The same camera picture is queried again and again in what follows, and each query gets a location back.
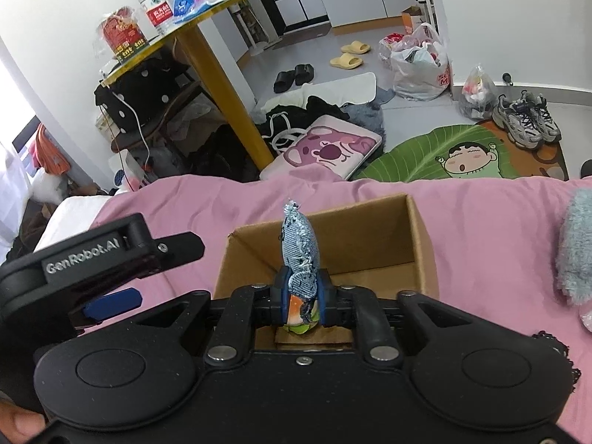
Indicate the black lace cloth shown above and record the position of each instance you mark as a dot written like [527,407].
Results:
[557,347]

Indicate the red and white plastic bag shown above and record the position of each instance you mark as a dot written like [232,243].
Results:
[391,46]

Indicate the small open cardboard box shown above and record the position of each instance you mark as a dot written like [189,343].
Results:
[410,19]

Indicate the small clear plastic bag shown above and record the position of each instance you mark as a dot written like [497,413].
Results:
[476,95]

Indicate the blue fluffy plush toy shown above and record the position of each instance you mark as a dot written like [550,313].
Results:
[576,249]

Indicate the yellow slipper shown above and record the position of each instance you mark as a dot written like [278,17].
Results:
[356,48]
[346,61]

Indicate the clear water bottle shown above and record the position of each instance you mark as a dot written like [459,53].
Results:
[150,2]

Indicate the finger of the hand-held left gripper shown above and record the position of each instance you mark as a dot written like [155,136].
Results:
[113,301]
[182,247]

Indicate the pink bear tote bag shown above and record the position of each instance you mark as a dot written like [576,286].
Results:
[323,148]

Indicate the white plastic shopping bag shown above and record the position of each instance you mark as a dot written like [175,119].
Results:
[418,69]

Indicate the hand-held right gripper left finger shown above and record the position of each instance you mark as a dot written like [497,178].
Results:
[280,296]

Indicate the round gold-edged table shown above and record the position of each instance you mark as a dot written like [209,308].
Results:
[222,78]

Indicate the person's left hand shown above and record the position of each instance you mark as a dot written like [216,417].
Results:
[16,425]

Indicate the brown cardboard box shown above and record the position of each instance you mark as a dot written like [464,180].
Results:
[370,240]

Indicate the black slipper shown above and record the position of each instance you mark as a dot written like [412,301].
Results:
[305,74]
[283,82]

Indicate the black polka dot bag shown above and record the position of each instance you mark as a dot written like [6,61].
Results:
[143,88]

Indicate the orange ball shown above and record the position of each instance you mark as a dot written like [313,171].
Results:
[298,240]

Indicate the orange cloth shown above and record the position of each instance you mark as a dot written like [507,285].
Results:
[46,150]

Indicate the pink bedsheet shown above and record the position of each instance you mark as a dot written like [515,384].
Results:
[162,203]

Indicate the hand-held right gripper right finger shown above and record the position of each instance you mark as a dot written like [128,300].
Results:
[325,298]

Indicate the grey fluffy rug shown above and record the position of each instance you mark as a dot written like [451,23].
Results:
[370,115]

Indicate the white floor mat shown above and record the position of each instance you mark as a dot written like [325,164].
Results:
[344,88]

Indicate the red snack jar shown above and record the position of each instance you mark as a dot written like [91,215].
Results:
[122,32]

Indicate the black clothes pile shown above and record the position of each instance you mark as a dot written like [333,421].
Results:
[319,108]

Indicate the green leaf cartoon rug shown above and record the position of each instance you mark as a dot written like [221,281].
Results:
[416,152]

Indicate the grey sneaker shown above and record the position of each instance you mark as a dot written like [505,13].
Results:
[515,122]
[545,118]

